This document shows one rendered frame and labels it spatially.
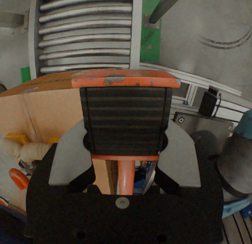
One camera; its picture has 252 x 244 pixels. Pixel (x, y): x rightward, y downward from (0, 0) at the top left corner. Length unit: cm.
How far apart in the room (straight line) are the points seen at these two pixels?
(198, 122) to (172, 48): 110
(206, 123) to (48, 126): 43
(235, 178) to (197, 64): 136
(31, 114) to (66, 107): 12
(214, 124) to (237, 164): 19
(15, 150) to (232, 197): 48
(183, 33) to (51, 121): 136
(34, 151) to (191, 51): 146
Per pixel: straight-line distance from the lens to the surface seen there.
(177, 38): 142
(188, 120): 36
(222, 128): 44
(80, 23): 84
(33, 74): 95
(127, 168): 17
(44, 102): 33
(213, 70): 164
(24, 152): 33
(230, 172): 26
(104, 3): 91
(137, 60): 73
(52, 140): 36
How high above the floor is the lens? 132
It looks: 62 degrees down
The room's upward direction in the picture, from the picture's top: 177 degrees counter-clockwise
